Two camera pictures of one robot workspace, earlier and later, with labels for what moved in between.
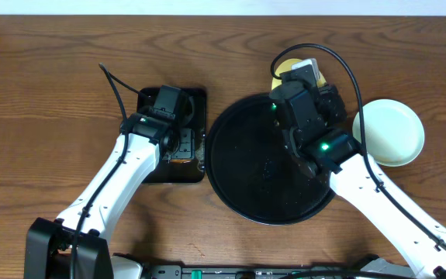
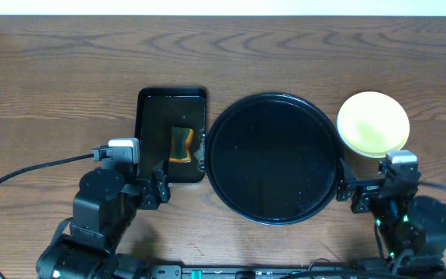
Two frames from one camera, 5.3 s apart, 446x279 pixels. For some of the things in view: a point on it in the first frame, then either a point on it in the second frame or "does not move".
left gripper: [184, 145] -> [154, 190]
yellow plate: [285, 65] -> [371, 124]
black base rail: [238, 271] does not move
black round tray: [252, 174] does not move
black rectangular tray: [167, 172] does not move
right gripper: [332, 102] -> [357, 191]
